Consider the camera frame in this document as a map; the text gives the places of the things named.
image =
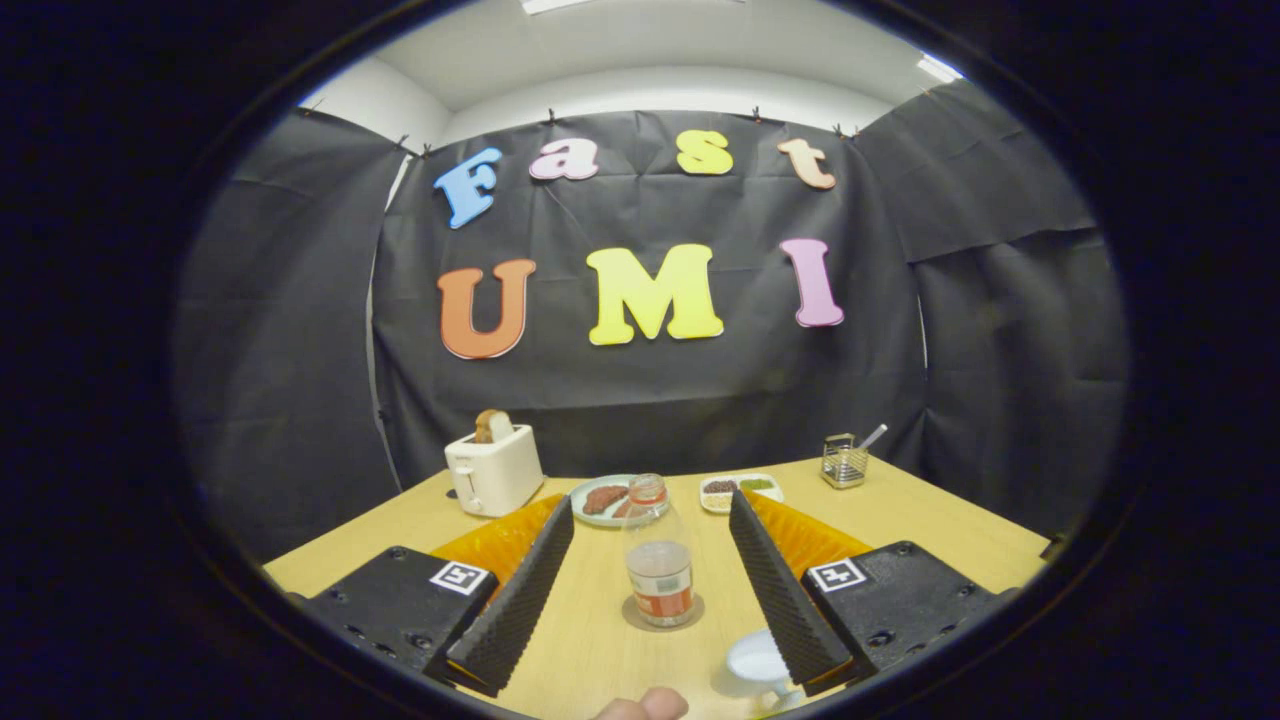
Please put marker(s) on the clear plastic juice bottle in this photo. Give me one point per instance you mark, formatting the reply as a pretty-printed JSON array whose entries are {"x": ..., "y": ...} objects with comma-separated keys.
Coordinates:
[{"x": 660, "y": 580}]

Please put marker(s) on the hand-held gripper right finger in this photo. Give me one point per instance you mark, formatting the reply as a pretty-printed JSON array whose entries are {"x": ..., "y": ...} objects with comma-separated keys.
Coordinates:
[{"x": 780, "y": 590}]

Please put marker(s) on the pale green plate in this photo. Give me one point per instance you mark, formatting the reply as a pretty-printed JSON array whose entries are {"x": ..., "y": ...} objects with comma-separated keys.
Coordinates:
[{"x": 580, "y": 512}]

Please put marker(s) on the white cup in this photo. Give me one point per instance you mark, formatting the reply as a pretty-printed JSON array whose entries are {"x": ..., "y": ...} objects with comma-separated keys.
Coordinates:
[{"x": 755, "y": 665}]

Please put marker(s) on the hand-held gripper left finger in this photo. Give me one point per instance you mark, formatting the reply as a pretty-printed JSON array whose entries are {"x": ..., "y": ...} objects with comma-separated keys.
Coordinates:
[{"x": 515, "y": 605}]

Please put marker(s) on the brown meat piece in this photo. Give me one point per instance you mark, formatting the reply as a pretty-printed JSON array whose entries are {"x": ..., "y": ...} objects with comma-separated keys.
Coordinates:
[
  {"x": 603, "y": 498},
  {"x": 622, "y": 509}
]

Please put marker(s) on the brown round coaster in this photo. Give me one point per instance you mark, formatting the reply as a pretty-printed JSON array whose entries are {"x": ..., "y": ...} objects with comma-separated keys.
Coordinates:
[{"x": 632, "y": 618}]

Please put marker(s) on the long ceiling light panel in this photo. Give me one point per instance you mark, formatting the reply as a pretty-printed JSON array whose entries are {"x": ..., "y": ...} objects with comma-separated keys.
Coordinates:
[{"x": 555, "y": 5}]

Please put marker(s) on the toasted bread slice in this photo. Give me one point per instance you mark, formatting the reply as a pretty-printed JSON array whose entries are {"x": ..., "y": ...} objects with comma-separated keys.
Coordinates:
[{"x": 492, "y": 426}]

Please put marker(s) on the small ceiling light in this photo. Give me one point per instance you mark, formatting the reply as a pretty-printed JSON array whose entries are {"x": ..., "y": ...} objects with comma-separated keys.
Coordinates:
[{"x": 940, "y": 68}]

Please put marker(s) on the white divided condiment dish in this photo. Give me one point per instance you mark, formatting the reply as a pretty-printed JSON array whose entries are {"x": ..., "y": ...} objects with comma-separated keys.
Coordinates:
[{"x": 740, "y": 490}]

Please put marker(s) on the wooden table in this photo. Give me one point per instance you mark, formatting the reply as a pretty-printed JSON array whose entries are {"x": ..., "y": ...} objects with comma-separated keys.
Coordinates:
[{"x": 600, "y": 650}]

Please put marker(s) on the white toaster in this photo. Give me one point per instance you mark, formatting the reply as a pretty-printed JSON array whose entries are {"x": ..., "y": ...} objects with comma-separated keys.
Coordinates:
[{"x": 500, "y": 475}]

